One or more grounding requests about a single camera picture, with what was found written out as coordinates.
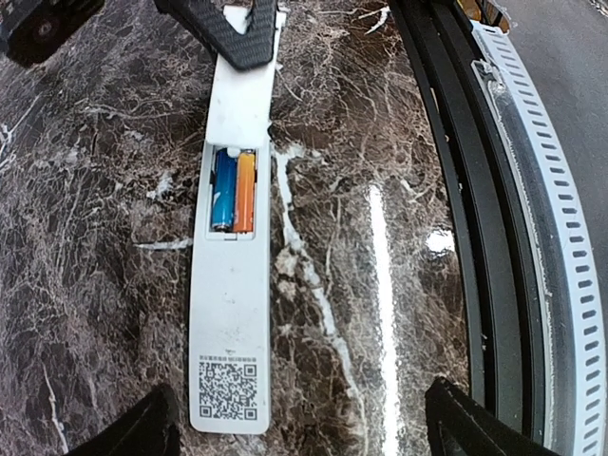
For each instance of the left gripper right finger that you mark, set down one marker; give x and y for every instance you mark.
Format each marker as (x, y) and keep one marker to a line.
(457, 425)

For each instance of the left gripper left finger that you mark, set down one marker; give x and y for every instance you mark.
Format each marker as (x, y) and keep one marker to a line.
(149, 428)

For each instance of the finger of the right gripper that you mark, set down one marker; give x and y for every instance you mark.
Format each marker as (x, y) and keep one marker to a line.
(208, 25)
(257, 43)

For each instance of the white remote control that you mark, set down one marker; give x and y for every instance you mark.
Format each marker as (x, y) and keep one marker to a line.
(229, 356)

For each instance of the blue battery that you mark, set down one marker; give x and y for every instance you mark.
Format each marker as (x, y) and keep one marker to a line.
(224, 193)

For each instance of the orange battery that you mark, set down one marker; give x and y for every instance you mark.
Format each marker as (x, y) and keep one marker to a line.
(245, 192)

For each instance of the white battery cover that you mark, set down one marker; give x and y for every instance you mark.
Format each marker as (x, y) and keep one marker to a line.
(240, 101)

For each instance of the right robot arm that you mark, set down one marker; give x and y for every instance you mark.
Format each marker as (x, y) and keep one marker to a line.
(32, 31)

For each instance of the white slotted cable duct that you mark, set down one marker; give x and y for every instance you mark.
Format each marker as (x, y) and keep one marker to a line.
(574, 336)

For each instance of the black front rail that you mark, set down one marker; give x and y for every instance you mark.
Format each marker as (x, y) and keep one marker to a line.
(501, 292)

